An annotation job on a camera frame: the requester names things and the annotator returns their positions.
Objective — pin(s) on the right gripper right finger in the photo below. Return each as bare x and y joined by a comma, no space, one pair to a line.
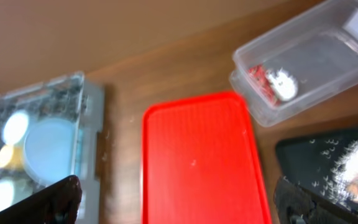
294,204

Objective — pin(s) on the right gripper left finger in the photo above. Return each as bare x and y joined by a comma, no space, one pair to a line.
57,203

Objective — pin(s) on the light blue plate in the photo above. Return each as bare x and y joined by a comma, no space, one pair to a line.
48,150

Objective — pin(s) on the yellow plastic cup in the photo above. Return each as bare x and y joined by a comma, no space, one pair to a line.
11,158

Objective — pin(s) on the white napkin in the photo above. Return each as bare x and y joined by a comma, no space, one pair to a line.
283,85

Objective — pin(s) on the red snack wrapper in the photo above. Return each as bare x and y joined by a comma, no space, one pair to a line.
258,74

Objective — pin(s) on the grey plastic dishwasher rack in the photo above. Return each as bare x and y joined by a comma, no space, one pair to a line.
77,100

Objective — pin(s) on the black plastic tray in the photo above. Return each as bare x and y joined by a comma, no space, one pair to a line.
316,163

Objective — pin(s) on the red plastic tray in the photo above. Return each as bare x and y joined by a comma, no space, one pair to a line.
200,163

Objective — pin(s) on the clear plastic bin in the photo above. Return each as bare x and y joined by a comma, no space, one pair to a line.
319,48

